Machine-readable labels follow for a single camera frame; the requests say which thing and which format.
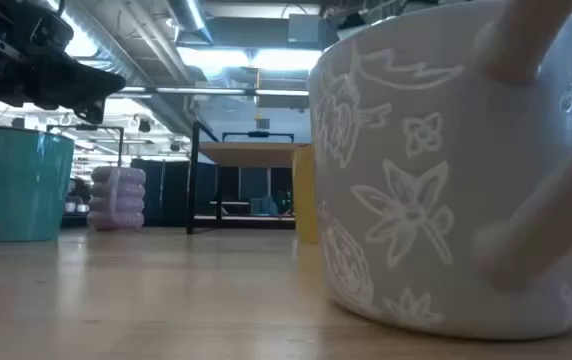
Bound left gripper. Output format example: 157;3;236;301
0;0;127;126

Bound teal mug white handle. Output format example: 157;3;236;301
0;124;76;244

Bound lilac ribbed mug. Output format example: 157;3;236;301
87;165;147;232

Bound yellow mug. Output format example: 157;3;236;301
293;144;320;245

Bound grey floral mug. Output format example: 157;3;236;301
307;0;572;342

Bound long ceiling light bar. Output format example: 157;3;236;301
108;85;311;99

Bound black partition panels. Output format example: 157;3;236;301
129;158;295;227

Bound bright ceiling light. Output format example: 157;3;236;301
175;45;323;72

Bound wooden shelf black legs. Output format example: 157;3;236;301
185;121;313;236

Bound blue grey chair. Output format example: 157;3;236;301
249;194;281;218

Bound grey ceiling box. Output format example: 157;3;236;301
287;13;325;50

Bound large silver ventilation duct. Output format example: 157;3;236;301
60;0;202;139

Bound shiny silver ventilation duct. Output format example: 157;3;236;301
165;0;216;46

